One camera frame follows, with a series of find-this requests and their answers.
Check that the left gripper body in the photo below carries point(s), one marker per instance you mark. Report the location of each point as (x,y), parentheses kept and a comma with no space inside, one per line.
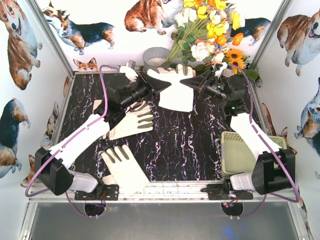
(148,85)

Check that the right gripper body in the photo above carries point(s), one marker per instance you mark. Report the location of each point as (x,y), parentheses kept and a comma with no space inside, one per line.
(203,84)

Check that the work glove with grey band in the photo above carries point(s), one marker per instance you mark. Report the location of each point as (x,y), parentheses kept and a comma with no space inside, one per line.
(176,97)

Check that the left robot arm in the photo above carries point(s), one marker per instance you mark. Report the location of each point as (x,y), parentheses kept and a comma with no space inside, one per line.
(53,165)

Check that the work glove under left arm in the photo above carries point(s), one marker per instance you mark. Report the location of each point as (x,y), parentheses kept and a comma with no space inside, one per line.
(98,106)

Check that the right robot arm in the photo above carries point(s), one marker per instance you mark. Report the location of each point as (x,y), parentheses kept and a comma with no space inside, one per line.
(274,168)

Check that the green storage basket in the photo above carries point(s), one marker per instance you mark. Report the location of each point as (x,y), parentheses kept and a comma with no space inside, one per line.
(236,157)

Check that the small white flower pot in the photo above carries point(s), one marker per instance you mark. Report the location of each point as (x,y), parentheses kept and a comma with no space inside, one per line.
(227,72)

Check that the grey metal bucket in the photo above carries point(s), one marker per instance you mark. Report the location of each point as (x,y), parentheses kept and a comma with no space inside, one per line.
(155,57)

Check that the artificial flower bouquet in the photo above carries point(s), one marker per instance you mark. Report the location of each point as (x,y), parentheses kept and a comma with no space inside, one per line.
(209,32)

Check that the work glove near front edge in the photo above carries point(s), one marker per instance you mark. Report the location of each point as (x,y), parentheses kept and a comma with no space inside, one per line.
(125,170)

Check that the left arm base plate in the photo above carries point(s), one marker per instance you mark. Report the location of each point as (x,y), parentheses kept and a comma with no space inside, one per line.
(101,192)

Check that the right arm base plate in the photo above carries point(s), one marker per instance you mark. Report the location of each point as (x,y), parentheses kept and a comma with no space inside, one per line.
(218,192)

